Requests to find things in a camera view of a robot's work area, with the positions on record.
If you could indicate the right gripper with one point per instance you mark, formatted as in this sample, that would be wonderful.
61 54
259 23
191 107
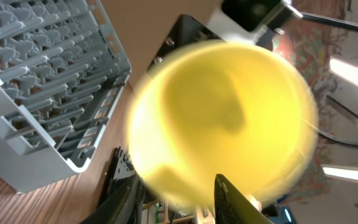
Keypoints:
185 31

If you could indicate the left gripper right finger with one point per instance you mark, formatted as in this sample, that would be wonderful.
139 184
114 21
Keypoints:
231 207

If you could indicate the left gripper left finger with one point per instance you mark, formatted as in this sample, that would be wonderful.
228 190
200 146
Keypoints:
124 206

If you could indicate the yellow plastic cup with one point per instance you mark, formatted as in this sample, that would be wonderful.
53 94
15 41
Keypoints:
225 108

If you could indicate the grey dishwasher rack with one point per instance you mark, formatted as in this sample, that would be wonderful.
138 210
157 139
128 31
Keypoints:
62 73

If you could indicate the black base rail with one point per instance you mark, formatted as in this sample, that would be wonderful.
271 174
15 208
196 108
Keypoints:
120 168

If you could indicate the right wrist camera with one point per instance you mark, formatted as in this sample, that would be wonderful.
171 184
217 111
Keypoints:
254 22

